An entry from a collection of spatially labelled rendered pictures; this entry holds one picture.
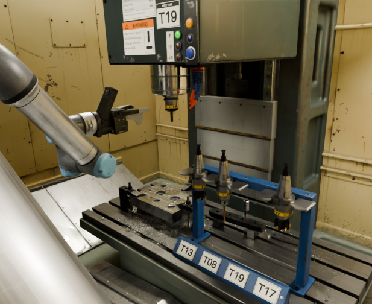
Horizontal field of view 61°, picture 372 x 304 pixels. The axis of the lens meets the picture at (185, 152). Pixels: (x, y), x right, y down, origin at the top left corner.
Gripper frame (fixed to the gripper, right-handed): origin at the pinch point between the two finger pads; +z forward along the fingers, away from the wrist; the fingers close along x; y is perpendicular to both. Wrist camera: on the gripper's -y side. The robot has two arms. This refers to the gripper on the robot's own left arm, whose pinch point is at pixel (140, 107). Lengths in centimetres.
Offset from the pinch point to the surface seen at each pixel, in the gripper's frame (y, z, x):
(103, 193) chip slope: 69, 22, -81
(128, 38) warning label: -24.1, -3.9, 2.4
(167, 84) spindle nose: -7.5, 10.1, 5.3
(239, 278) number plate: 52, -1, 47
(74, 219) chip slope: 73, -4, -70
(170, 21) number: -27.9, -2.6, 23.1
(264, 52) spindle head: -17, 35, 31
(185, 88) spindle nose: -5.3, 16.6, 8.0
